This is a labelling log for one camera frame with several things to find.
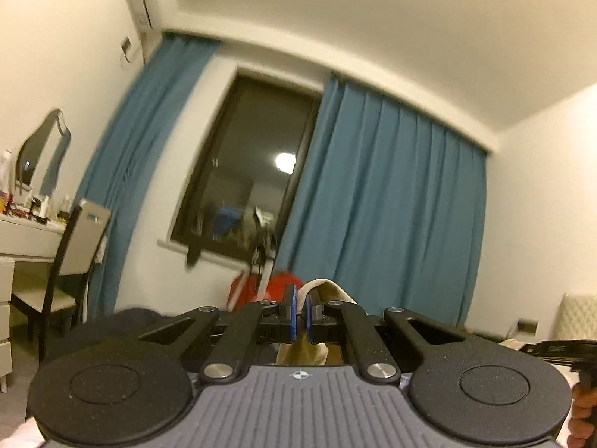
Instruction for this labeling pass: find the wavy vanity mirror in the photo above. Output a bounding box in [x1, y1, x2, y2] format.
[15, 108, 72, 196]

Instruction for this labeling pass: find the tan t-shirt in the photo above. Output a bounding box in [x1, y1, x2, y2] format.
[275, 279, 355, 367]

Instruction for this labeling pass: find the right teal curtain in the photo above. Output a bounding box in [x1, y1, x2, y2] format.
[275, 76, 487, 326]

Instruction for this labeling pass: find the dark window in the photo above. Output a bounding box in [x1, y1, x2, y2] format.
[170, 75, 322, 261]

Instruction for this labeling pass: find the red garment on stand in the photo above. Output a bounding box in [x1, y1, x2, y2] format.
[226, 271, 304, 311]

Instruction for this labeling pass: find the white spray bottle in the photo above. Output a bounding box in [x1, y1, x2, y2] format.
[0, 150, 13, 194]

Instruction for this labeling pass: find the white vanity dresser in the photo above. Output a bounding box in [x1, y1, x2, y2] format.
[0, 211, 67, 383]

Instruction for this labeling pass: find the wall power socket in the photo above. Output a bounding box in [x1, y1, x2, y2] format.
[121, 37, 132, 54]

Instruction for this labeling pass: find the teal curtain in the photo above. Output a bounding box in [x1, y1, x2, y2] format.
[275, 76, 487, 326]
[76, 34, 221, 318]

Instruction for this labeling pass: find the grey backed chair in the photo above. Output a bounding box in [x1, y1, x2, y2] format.
[10, 200, 111, 361]

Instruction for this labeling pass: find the black garment on bed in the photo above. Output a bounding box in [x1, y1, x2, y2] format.
[44, 308, 164, 363]

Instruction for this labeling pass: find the left teal curtain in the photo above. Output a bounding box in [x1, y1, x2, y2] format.
[76, 34, 221, 318]

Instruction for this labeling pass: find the person's right hand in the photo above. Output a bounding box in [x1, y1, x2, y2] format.
[567, 382, 597, 448]

